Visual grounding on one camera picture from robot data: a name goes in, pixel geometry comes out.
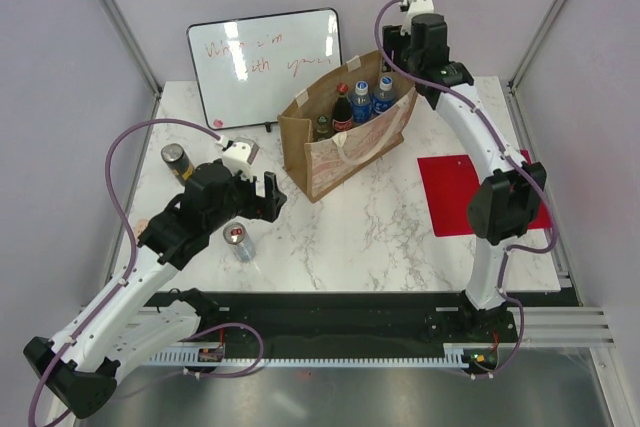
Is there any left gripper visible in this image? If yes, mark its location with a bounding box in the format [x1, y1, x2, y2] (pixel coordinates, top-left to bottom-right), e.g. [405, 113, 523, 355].
[206, 165, 286, 232]

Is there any blue-label water bottle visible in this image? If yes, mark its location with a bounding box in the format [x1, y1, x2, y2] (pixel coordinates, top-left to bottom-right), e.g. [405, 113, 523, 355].
[350, 80, 372, 125]
[371, 76, 396, 116]

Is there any brown canvas tote bag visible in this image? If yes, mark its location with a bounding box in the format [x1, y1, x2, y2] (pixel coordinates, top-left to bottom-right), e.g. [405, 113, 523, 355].
[278, 51, 417, 202]

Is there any clear soda water bottle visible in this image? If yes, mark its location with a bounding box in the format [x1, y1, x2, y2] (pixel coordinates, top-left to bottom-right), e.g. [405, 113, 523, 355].
[315, 133, 331, 142]

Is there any Coca-Cola glass bottle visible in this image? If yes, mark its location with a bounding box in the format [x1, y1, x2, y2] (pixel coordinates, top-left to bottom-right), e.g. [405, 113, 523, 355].
[331, 83, 354, 133]

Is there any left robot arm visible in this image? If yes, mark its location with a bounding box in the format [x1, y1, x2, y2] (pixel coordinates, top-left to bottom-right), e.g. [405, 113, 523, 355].
[23, 160, 287, 419]

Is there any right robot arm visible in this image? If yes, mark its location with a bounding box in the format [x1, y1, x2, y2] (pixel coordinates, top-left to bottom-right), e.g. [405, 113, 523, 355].
[376, 13, 547, 341]

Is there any silver beverage can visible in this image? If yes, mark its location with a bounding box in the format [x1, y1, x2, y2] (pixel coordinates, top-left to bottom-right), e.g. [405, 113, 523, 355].
[223, 222, 256, 263]

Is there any black and yellow can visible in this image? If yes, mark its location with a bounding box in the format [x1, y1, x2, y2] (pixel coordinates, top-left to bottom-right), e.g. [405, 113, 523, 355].
[161, 143, 194, 184]

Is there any white dry-erase board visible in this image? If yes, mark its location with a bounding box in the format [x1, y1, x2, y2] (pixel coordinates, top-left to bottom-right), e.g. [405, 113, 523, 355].
[186, 7, 342, 130]

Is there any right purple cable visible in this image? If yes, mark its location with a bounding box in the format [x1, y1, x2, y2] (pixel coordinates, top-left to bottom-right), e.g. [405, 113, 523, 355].
[374, 0, 560, 381]

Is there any purple cable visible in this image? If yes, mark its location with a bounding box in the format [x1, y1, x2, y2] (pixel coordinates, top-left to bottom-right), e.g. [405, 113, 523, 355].
[27, 118, 224, 427]
[374, 0, 560, 381]

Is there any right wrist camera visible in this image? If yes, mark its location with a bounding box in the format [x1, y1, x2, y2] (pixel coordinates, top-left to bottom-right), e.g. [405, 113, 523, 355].
[400, 0, 434, 35]

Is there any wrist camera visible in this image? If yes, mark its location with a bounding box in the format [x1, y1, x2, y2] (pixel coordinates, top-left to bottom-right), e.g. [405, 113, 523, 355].
[221, 138, 259, 182]
[400, 0, 434, 35]

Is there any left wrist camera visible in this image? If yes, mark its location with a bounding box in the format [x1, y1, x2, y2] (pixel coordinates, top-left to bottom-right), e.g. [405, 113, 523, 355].
[221, 138, 259, 182]

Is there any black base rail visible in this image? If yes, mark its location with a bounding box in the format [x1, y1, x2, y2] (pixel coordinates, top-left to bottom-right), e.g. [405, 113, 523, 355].
[147, 291, 518, 358]

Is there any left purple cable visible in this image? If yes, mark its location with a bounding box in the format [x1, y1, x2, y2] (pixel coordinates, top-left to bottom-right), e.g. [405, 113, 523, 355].
[27, 118, 224, 427]

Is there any white cable duct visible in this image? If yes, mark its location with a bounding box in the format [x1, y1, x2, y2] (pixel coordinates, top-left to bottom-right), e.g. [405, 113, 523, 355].
[143, 343, 497, 369]

